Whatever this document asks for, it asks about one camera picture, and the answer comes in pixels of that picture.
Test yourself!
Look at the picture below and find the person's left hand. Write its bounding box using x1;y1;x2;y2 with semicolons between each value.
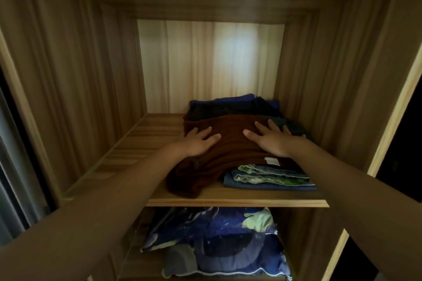
176;126;222;158

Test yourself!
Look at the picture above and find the person's right hand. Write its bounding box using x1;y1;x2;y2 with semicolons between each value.
243;119;307;159

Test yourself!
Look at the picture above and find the brown fleece garment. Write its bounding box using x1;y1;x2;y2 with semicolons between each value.
166;114;297;199

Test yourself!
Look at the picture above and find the dark navy clothes pile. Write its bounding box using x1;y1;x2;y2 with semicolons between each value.
183;96;283;122

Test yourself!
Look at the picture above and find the blue shirt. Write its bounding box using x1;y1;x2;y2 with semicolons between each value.
189;94;281;110

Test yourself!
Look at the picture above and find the wooden wardrobe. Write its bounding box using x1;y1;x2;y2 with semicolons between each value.
0;0;422;281

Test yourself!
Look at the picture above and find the person's left forearm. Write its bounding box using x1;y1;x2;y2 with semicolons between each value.
0;144;192;281

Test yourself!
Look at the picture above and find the person's right forearm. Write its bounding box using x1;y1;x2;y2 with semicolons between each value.
291;139;422;281

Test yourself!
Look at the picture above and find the blue printed folded bedding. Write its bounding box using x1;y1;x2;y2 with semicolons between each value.
141;206;293;281

